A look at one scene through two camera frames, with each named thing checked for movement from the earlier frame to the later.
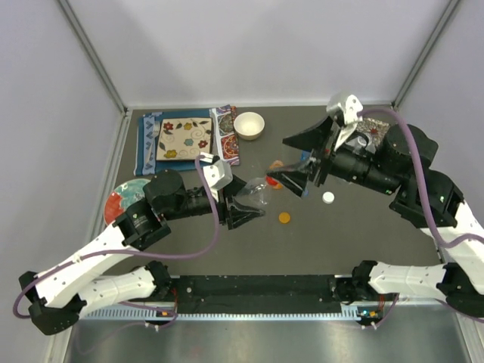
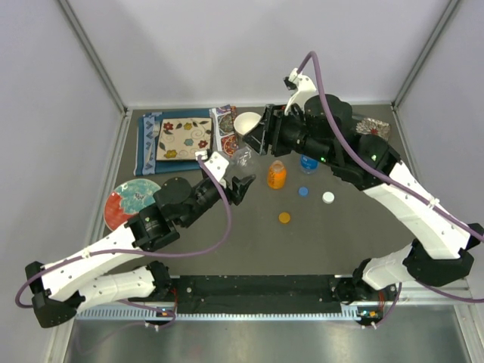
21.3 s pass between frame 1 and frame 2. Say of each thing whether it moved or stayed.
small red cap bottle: moved
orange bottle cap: stayed
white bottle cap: stayed
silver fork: stayed
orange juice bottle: stayed
